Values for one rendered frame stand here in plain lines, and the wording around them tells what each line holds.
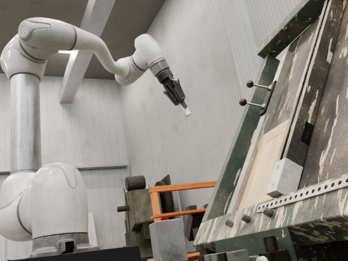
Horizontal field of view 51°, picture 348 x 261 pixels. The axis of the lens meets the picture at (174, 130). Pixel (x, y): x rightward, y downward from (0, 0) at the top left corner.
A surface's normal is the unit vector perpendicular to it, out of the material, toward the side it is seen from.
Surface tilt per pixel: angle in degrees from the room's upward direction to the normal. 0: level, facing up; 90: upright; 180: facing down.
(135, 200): 92
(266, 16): 90
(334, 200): 56
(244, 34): 90
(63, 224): 95
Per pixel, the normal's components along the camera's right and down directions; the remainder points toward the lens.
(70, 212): 0.59, -0.32
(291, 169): 0.32, -0.35
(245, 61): -0.90, 0.00
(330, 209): -0.87, -0.48
